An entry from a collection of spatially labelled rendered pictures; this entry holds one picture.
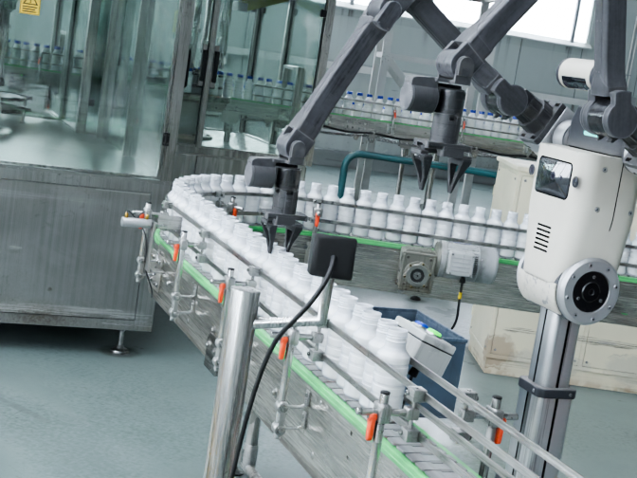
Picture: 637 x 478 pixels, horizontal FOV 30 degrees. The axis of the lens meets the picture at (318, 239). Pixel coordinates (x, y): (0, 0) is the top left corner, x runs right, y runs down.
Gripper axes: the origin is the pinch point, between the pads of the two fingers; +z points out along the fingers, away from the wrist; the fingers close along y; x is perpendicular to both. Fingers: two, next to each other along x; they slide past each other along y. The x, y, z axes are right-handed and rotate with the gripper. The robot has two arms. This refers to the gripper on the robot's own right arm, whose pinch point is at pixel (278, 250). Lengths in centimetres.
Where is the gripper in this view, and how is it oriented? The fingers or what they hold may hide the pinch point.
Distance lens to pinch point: 277.4
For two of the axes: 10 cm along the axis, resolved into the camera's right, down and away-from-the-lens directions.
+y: -9.3, -0.7, -3.6
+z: -1.4, 9.8, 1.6
